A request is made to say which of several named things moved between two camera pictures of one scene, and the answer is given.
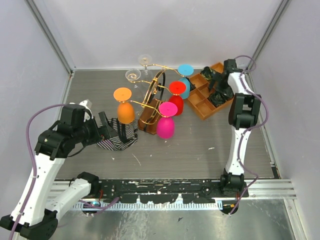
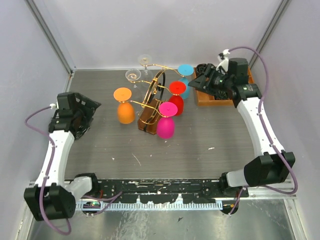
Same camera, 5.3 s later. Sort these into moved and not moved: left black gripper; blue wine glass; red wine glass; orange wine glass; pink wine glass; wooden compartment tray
Moved: left black gripper; wooden compartment tray
Not moved: red wine glass; blue wine glass; orange wine glass; pink wine glass
